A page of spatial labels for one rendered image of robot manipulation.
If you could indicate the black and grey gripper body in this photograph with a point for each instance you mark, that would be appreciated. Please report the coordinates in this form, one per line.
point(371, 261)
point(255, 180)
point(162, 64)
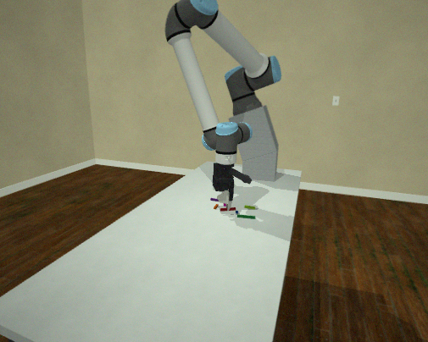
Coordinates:
point(221, 178)

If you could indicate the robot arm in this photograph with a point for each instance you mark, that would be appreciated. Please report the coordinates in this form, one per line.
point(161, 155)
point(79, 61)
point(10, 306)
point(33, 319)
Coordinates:
point(254, 73)

